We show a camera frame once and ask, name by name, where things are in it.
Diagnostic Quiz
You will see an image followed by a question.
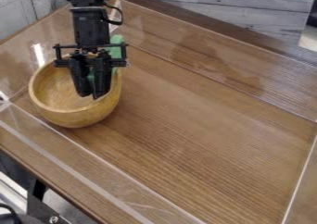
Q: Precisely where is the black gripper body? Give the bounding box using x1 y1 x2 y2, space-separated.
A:
54 6 123 68

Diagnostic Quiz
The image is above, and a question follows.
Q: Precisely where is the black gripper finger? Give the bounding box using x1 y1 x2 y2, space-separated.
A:
93 57 111 99
70 58 93 97

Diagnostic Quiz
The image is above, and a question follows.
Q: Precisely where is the green rectangular block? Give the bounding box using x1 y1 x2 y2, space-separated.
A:
89 34 127 86

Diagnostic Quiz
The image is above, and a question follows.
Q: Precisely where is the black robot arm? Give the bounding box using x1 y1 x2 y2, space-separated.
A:
54 0 127 99

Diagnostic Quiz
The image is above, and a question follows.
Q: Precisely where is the brown wooden bowl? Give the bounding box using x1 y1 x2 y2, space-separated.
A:
28 62 123 128

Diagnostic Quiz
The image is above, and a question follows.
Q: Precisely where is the black metal table leg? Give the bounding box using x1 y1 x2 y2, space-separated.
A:
26 180 71 224

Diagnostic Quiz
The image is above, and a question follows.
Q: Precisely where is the clear acrylic barrier wall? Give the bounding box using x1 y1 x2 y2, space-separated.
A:
0 1 317 224

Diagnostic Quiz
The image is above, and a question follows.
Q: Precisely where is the black cable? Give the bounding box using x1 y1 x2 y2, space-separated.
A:
0 203 23 224

